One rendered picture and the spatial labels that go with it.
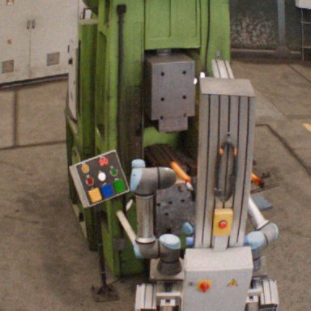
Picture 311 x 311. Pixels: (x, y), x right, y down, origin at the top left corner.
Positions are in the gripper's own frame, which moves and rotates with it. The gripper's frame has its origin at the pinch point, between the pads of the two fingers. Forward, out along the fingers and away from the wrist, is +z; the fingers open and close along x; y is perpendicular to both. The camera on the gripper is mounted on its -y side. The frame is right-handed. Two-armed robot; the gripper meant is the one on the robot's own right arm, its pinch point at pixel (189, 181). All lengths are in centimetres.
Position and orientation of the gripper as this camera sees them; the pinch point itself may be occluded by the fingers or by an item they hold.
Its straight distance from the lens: 411.6
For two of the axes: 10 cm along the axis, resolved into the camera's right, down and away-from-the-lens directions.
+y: 0.2, 9.1, 4.1
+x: 9.5, -1.4, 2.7
